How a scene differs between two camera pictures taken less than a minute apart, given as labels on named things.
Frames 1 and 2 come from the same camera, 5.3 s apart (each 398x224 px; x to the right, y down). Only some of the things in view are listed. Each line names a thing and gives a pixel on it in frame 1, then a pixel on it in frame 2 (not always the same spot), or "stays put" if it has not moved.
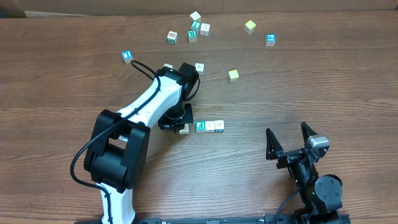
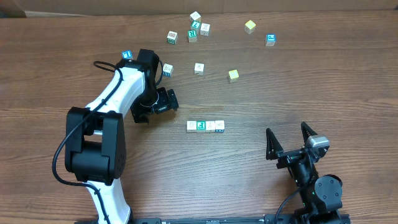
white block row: x=219 y=126 stays put
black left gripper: x=166 y=123 -> x=168 y=99
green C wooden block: x=200 y=126 stays put
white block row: x=209 y=126 stays put
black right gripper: x=275 y=151 stays put
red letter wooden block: x=185 y=130 -> x=191 y=126
